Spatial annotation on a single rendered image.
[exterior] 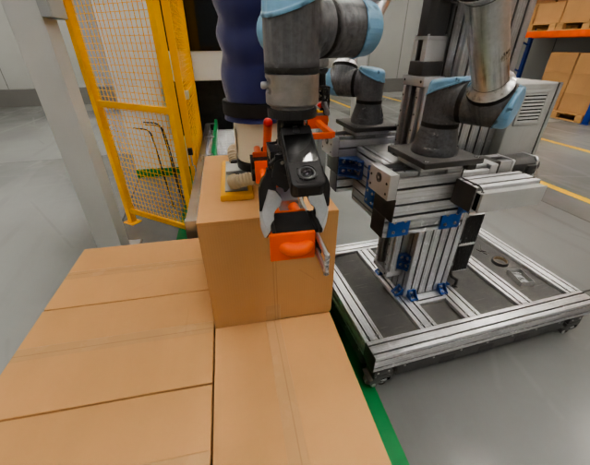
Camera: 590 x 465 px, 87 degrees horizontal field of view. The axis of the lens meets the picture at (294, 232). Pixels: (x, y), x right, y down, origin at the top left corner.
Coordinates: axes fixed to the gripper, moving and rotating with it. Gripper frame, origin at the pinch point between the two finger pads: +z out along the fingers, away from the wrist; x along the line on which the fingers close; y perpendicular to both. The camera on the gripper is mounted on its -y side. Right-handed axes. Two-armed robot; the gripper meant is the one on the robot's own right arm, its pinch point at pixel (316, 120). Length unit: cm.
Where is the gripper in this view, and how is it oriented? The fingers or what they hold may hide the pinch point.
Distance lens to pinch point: 142.0
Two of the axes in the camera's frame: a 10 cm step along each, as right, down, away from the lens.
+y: 1.8, 5.0, -8.4
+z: 0.0, 8.6, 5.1
